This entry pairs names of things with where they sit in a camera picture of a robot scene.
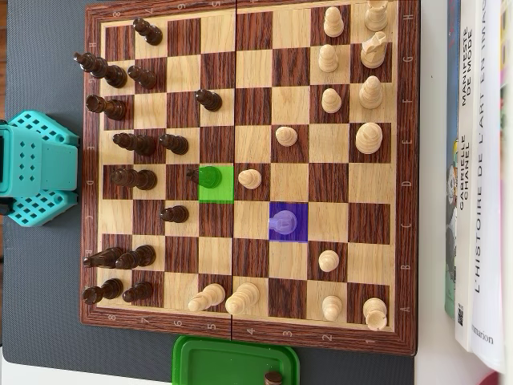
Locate light wooden chess pawn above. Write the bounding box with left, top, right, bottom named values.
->
left=237, top=168, right=263, bottom=191
left=317, top=249, right=341, bottom=273
left=275, top=125, right=299, bottom=148
left=321, top=87, right=343, bottom=115
left=322, top=6, right=345, bottom=39
left=321, top=294, right=345, bottom=322
left=317, top=43, right=341, bottom=74

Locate dark wooden chess rook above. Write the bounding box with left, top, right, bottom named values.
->
left=82, top=278, right=125, bottom=305
left=85, top=94, right=128, bottom=122

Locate tall dark wooden chess piece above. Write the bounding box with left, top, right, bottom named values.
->
left=110, top=168, right=159, bottom=192
left=111, top=132, right=158, bottom=158

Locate wooden folding chessboard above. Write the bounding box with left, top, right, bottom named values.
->
left=79, top=0, right=421, bottom=358

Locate white Gabrielle Chanel book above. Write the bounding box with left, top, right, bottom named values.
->
left=454, top=0, right=482, bottom=354

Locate dark grey table mat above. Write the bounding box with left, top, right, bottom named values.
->
left=0, top=0, right=418, bottom=384

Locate blue panda picture book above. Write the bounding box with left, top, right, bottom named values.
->
left=443, top=0, right=462, bottom=320

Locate light wooden chess king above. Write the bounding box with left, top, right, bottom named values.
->
left=354, top=121, right=384, bottom=156

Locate red translucent container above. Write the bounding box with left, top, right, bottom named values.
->
left=475, top=369, right=513, bottom=385

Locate green plastic tray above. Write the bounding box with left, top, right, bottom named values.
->
left=171, top=334, right=301, bottom=385

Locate light wooden chess bishop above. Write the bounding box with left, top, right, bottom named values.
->
left=187, top=282, right=227, bottom=314
left=357, top=75, right=384, bottom=111

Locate white art history book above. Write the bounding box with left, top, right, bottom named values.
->
left=469, top=0, right=507, bottom=374

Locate dark wooden chess king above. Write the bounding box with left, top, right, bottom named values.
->
left=73, top=51, right=129, bottom=90

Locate light wooden chess rook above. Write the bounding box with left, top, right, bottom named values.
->
left=362, top=296, right=390, bottom=332
left=364, top=0, right=390, bottom=33

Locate light wooden chess knight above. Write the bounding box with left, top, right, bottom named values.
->
left=269, top=209, right=299, bottom=236
left=360, top=31, right=389, bottom=70

